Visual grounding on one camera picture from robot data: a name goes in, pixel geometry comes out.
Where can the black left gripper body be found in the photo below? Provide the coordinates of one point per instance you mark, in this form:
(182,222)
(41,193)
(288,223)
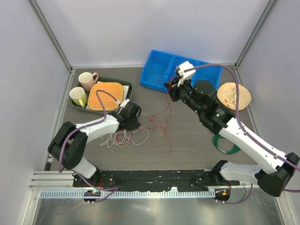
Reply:
(133,123)

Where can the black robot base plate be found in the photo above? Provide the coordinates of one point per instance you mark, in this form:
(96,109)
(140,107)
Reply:
(159,180)

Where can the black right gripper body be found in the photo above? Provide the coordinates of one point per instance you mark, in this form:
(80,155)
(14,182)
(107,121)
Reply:
(184,92)

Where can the pink ceramic mug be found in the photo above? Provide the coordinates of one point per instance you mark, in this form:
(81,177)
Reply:
(88,80)

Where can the yellow green ceramic mug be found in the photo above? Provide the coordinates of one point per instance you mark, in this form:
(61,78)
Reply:
(79,96)

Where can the blue three-compartment plastic bin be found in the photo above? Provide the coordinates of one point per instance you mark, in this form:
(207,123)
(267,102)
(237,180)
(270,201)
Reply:
(160,67)

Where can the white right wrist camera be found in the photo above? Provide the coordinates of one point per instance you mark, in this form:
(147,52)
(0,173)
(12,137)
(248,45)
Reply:
(184,71)

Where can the aluminium frame post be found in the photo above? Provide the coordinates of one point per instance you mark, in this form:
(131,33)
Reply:
(38,12)
(256,30)

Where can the aluminium frame post left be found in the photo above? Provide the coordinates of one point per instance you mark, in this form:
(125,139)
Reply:
(38,12)

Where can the aluminium frame post right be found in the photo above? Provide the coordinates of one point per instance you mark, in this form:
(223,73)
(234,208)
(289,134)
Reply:
(256,30)

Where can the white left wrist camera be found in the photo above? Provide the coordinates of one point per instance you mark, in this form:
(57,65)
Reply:
(123,104)

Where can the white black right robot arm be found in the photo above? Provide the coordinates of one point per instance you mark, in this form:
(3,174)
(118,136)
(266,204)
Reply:
(273,169)

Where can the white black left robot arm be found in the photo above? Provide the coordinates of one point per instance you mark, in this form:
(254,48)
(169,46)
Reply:
(69,144)

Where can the slotted cable duct rail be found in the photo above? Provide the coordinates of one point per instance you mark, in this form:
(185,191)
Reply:
(90,194)

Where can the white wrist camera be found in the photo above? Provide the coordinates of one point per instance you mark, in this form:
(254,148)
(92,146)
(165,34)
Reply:
(123,104)
(184,71)

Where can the beige decorated ceramic plate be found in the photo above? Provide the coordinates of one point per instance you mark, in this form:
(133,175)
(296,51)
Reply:
(227,95)

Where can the orange woven mat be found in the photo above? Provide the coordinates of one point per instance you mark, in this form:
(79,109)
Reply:
(106,96)

